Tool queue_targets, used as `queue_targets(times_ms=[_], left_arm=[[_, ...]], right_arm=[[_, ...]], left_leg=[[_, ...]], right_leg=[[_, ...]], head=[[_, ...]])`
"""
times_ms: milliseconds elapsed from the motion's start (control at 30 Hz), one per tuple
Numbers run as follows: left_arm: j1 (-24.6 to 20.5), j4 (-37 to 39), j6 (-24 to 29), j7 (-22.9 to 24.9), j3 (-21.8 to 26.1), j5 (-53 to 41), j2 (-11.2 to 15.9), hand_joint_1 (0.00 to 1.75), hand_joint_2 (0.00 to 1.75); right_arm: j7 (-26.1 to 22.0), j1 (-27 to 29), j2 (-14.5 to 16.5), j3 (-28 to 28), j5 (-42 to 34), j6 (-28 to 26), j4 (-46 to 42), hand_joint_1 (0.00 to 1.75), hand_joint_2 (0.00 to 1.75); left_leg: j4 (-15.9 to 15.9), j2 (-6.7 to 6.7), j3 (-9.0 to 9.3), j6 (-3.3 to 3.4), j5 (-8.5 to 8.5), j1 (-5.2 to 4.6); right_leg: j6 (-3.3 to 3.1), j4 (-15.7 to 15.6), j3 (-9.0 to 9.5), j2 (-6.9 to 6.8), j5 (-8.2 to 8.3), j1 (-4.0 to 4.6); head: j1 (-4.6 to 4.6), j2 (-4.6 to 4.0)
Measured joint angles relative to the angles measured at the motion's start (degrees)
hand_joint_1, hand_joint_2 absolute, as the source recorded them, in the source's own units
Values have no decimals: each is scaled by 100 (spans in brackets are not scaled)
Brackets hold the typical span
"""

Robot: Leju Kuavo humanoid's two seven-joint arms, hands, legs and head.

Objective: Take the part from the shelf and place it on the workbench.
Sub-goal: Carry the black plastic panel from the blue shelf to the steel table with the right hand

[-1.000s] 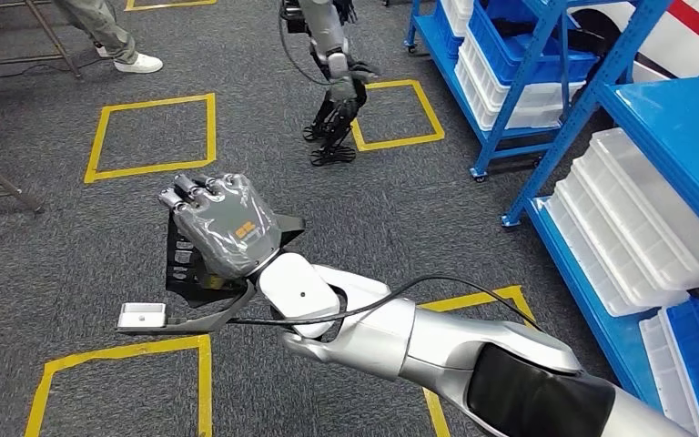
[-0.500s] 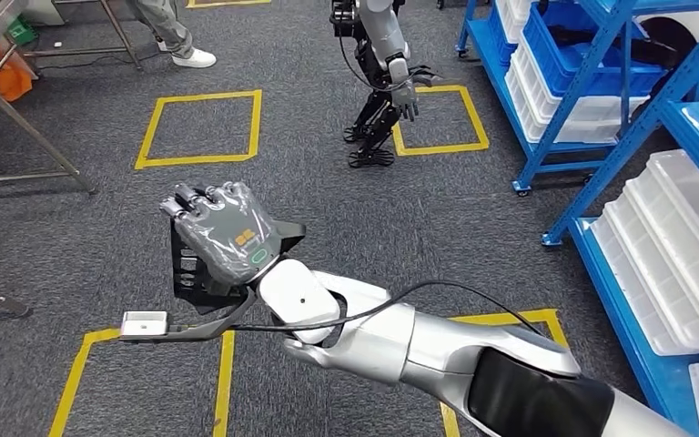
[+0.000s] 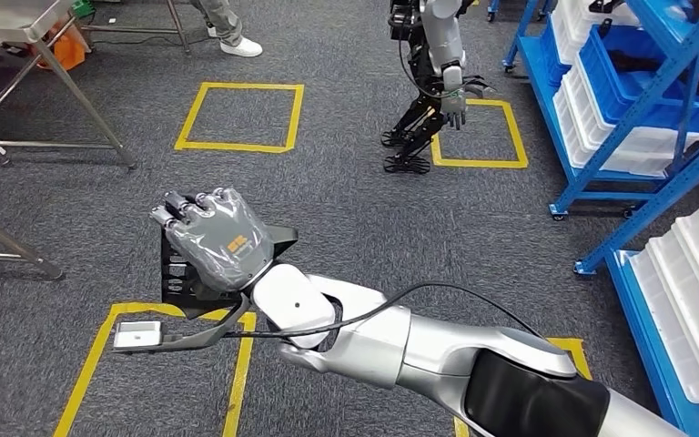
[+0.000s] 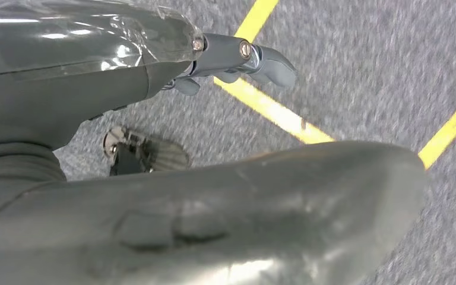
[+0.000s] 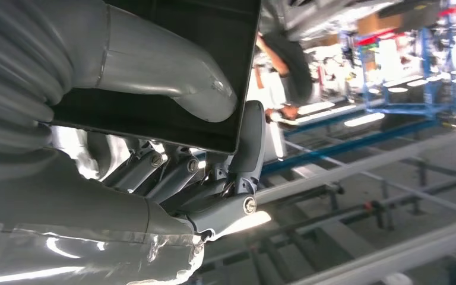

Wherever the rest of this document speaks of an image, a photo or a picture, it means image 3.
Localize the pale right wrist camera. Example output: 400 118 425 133
112 320 163 351

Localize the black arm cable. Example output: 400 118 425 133
222 281 543 342

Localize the person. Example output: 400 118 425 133
189 0 265 58

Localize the black plastic panel part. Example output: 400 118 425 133
159 208 299 320

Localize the yellow floor tape square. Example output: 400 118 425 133
431 97 530 170
174 81 306 155
452 337 593 437
52 301 258 437

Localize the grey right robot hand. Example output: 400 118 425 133
148 186 277 296

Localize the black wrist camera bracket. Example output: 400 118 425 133
159 292 251 354

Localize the blue plastic bin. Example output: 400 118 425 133
578 24 699 135

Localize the blue metal shelf rack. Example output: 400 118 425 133
488 0 699 221
572 117 699 437

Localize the orange bag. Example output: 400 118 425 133
35 23 88 72

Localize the grey black humanoid robot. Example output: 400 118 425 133
380 0 495 176

